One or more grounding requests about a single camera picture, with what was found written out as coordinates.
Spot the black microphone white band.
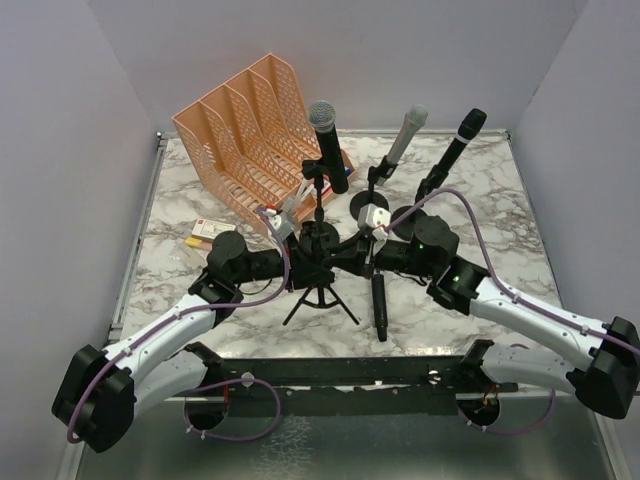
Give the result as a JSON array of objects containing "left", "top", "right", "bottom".
[{"left": 371, "top": 273, "right": 388, "bottom": 342}]

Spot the black microphone stand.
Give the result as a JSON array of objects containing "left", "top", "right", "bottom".
[
  {"left": 349, "top": 156, "right": 397, "bottom": 220},
  {"left": 392, "top": 159, "right": 451, "bottom": 241},
  {"left": 300, "top": 160, "right": 340, "bottom": 253}
]

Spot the small black tripod stand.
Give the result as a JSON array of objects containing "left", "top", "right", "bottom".
[{"left": 282, "top": 224, "right": 360, "bottom": 327}]

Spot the black microphone silver grille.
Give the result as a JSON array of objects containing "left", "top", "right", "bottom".
[{"left": 308, "top": 100, "right": 349, "bottom": 194}]

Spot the black microphone grey band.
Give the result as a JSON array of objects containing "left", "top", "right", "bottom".
[{"left": 434, "top": 108, "right": 487, "bottom": 175}]

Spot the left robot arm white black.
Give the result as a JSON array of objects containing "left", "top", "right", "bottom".
[{"left": 52, "top": 231, "right": 333, "bottom": 453}]

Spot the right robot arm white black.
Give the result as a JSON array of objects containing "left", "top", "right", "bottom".
[{"left": 327, "top": 215, "right": 639, "bottom": 419}]

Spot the white remote red button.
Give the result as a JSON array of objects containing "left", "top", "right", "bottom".
[{"left": 191, "top": 218, "right": 237, "bottom": 243}]

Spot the yellow capped pen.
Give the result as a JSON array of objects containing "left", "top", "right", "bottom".
[{"left": 185, "top": 237, "right": 213, "bottom": 251}]

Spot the black mounting base bar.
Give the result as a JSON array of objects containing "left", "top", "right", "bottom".
[{"left": 185, "top": 340, "right": 494, "bottom": 418}]

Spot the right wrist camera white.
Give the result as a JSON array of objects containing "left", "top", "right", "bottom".
[{"left": 357, "top": 203, "right": 391, "bottom": 240}]

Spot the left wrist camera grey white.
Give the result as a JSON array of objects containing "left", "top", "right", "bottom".
[{"left": 257, "top": 206, "right": 299, "bottom": 241}]

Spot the aluminium frame rail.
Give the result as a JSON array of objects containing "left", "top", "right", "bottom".
[{"left": 56, "top": 132, "right": 171, "bottom": 479}]

